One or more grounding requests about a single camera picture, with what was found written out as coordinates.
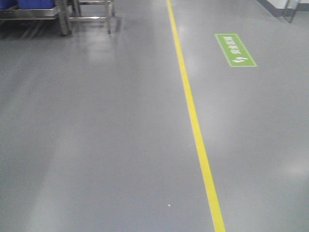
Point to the green floor sign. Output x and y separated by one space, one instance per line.
234 50

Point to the stainless steel cart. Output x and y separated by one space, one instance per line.
66 11

